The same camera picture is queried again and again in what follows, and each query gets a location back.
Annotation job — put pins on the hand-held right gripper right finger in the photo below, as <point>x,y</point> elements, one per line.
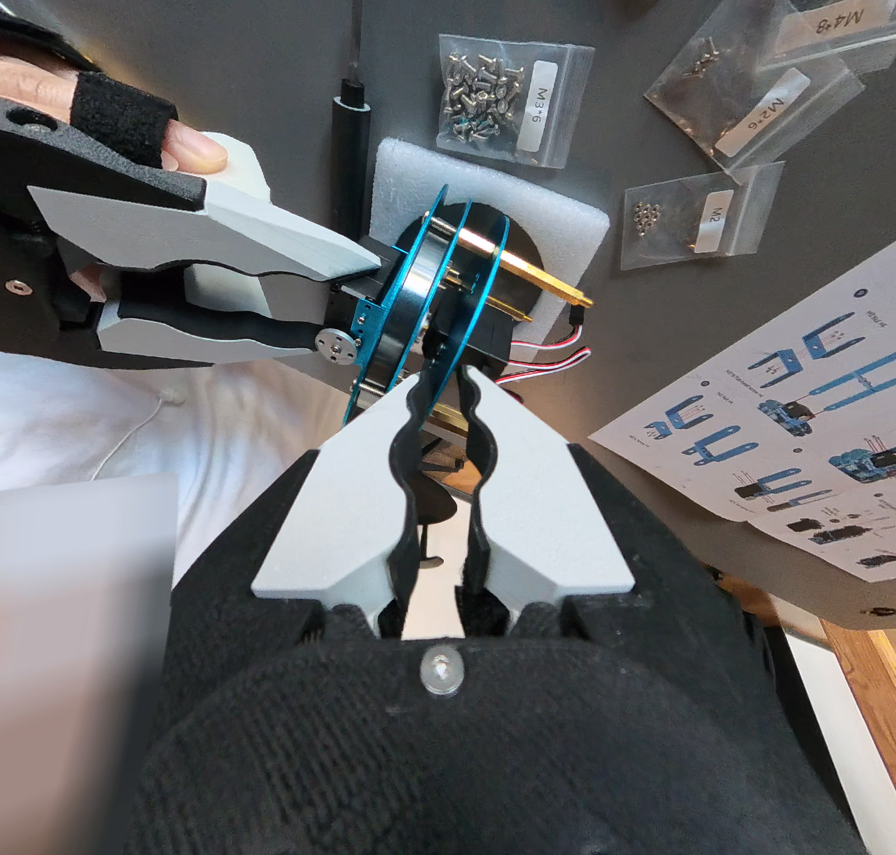
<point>560,519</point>

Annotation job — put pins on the bag of silver screws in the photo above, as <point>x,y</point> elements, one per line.
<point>490,99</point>

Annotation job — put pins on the white foam block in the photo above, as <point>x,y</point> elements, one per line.
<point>560,225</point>

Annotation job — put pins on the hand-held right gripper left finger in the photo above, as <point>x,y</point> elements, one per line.
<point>329,519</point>

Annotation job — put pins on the person's left hand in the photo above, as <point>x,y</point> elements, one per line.
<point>35,85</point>

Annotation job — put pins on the printed instruction sheet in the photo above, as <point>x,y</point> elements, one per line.
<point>770,414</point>

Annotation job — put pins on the person's white shirt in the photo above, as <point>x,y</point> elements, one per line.
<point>210,414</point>

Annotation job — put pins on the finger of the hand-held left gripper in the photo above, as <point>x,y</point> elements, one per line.
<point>210,341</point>
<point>210,236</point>

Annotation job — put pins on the clear bag of small nuts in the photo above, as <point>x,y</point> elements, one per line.
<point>700,218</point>

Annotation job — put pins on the black screwdriver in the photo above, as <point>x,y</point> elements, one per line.
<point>350,155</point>

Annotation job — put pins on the clear screw bag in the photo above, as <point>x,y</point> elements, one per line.
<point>756,92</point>
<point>833,22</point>

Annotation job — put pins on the blue robot arm base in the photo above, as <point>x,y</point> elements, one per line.
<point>420,295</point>

